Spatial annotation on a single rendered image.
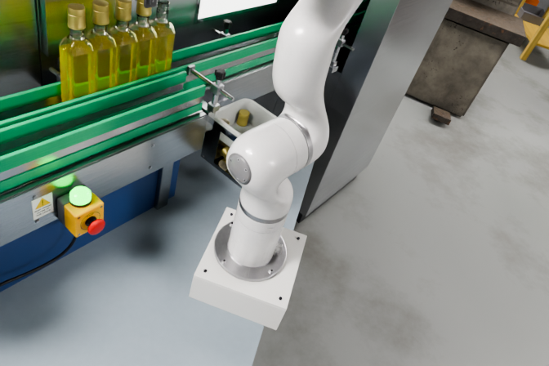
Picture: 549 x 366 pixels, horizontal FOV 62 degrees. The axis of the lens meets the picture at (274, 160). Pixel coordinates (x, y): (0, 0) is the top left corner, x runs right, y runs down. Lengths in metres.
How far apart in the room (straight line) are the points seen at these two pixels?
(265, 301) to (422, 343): 1.36
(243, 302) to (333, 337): 1.07
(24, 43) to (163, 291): 0.68
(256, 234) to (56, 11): 0.68
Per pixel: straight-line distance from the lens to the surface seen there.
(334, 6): 0.79
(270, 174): 0.86
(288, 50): 0.78
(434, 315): 2.52
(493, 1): 4.37
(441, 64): 4.06
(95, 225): 1.06
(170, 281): 1.25
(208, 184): 1.50
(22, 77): 1.28
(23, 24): 1.21
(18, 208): 1.05
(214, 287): 1.16
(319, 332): 2.18
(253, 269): 1.17
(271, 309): 1.16
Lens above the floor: 1.78
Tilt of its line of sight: 38 degrees down
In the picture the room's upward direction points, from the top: 18 degrees clockwise
